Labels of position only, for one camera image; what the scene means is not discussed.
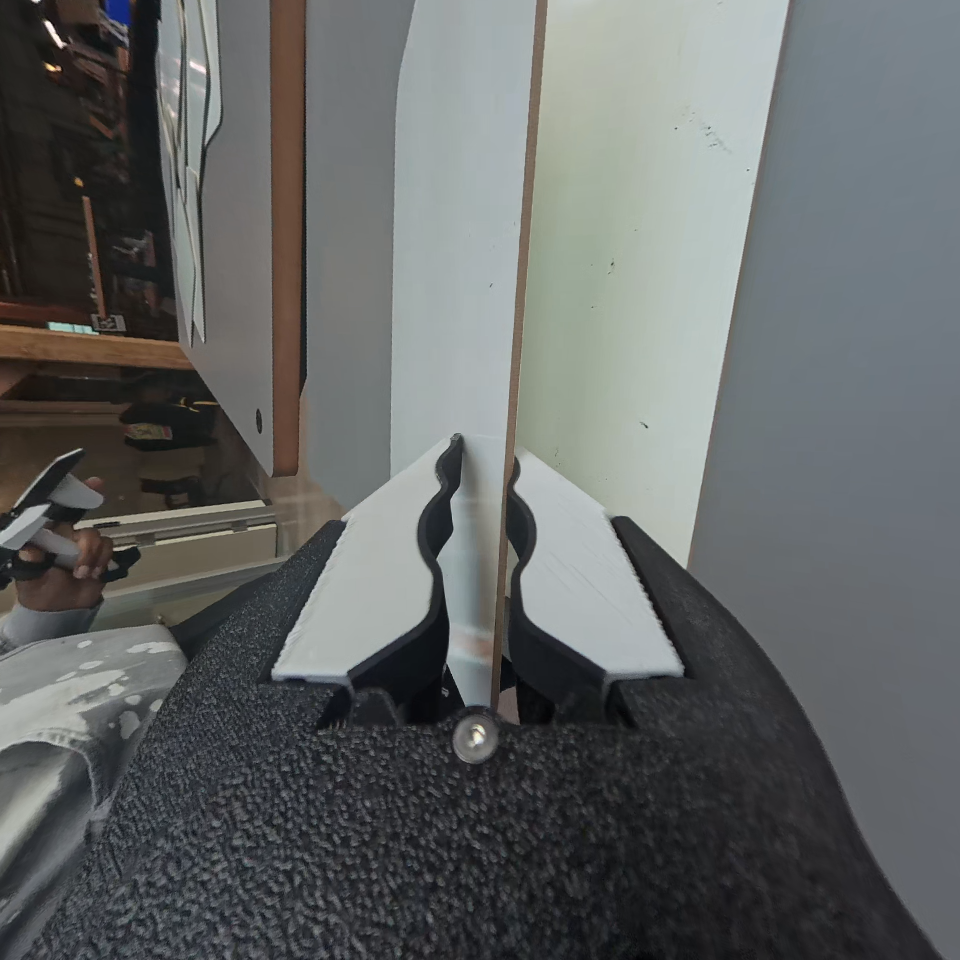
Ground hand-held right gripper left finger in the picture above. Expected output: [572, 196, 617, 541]
[270, 433, 466, 685]

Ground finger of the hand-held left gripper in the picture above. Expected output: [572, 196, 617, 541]
[13, 448, 86, 523]
[0, 504, 52, 552]

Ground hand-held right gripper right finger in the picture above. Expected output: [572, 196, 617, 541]
[507, 450, 687, 684]

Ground stack of white panels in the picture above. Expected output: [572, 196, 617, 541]
[517, 0, 794, 571]

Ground white rounded board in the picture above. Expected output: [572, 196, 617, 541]
[390, 0, 547, 710]

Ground person's left forearm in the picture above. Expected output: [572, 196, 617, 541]
[0, 600, 104, 654]

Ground person's left hand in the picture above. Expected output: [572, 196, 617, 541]
[13, 474, 115, 614]

